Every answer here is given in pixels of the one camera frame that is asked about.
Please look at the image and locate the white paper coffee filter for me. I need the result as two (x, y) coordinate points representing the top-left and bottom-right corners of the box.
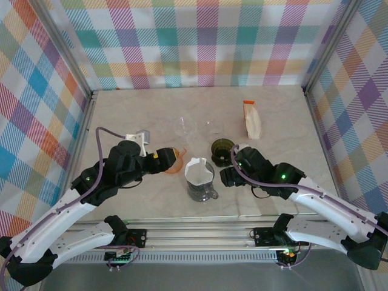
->
(184, 156), (215, 187)

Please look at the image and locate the glass pitcher with paper filter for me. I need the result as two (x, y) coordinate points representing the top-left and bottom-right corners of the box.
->
(184, 163), (219, 203)

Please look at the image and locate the clear ribbed glass dripper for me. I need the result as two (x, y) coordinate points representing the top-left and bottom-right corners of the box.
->
(175, 116), (197, 142)

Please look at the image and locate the coffee filter pack orange top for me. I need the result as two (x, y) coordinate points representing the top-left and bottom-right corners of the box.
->
(242, 99), (263, 140)

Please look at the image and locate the clear smooth glass dripper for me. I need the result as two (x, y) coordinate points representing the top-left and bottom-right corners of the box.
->
(203, 119), (227, 136)

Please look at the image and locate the right controller circuit board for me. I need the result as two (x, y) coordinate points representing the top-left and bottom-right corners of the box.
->
(277, 248), (299, 263)

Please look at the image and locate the controller circuit board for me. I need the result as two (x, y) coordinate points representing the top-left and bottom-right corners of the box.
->
(104, 250), (134, 264)
(277, 248), (299, 263)

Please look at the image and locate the left controller circuit board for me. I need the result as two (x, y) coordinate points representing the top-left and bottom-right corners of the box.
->
(104, 250), (134, 264)

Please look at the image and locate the black right gripper cable loop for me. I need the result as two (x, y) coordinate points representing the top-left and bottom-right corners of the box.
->
(250, 185), (273, 200)

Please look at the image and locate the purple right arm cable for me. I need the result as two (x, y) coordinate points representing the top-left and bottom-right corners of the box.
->
(230, 144), (388, 263)

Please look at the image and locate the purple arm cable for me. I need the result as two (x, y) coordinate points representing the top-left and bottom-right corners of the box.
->
(230, 144), (388, 263)
(0, 127), (132, 289)

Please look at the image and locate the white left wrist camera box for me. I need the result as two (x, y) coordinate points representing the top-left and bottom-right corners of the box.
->
(125, 129), (152, 157)

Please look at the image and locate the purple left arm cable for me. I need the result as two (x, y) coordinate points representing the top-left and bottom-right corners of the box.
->
(0, 127), (132, 289)

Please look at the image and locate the aluminium left side frame rail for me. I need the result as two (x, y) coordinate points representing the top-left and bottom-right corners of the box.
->
(28, 90), (99, 291)

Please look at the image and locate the aluminium frame rail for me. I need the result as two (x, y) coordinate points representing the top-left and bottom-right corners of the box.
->
(28, 90), (99, 291)
(303, 89), (380, 291)

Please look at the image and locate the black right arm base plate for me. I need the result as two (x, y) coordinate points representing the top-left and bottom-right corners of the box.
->
(253, 227), (310, 248)

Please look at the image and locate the aluminium right side frame rail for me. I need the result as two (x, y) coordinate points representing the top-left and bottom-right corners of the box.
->
(303, 89), (380, 291)

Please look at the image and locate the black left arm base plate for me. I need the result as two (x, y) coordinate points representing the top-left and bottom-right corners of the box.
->
(127, 229), (149, 248)

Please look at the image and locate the aluminium front mounting rail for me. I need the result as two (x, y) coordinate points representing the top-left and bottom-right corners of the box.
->
(69, 222), (364, 252)

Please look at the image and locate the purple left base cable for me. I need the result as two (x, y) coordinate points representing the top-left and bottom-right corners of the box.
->
(92, 241), (141, 271)

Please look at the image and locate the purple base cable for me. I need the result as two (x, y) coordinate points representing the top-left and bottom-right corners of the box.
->
(277, 238), (315, 270)
(92, 241), (141, 271)

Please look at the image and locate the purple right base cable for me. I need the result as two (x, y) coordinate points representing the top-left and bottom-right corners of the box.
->
(277, 238), (315, 270)

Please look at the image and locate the slotted grey cable duct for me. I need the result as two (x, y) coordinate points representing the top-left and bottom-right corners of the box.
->
(48, 253), (279, 265)

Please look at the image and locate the aluminium left corner post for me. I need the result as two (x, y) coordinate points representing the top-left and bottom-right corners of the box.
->
(35, 0), (99, 101)

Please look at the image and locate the aluminium corner post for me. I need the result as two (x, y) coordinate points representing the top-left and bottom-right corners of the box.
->
(35, 0), (99, 101)
(303, 0), (363, 95)

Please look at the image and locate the aluminium right corner post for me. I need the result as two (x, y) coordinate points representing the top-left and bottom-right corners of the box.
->
(303, 0), (363, 95)

